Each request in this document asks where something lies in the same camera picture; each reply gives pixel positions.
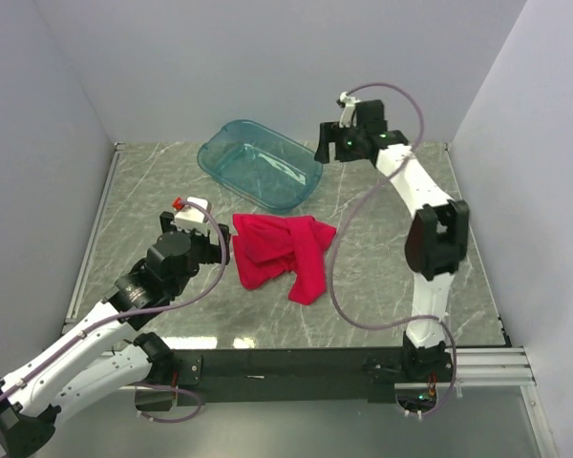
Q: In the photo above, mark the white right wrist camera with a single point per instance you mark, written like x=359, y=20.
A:
x=347, y=103

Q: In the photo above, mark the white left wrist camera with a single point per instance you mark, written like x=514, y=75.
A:
x=187, y=217

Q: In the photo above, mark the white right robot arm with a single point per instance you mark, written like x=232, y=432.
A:
x=437, y=240

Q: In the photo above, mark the aluminium frame rail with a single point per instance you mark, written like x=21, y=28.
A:
x=488, y=366

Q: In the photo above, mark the teal plastic basket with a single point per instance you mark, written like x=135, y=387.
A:
x=261, y=165

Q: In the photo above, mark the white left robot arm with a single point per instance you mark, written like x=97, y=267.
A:
x=106, y=349

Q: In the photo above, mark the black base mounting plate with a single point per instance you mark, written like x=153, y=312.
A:
x=302, y=374

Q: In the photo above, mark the red t shirt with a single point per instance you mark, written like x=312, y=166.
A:
x=265, y=247

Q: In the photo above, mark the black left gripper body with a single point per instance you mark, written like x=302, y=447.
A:
x=204, y=250

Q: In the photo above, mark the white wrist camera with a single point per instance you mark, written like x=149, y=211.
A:
x=187, y=217
x=347, y=103

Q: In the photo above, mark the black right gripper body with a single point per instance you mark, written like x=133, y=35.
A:
x=347, y=145

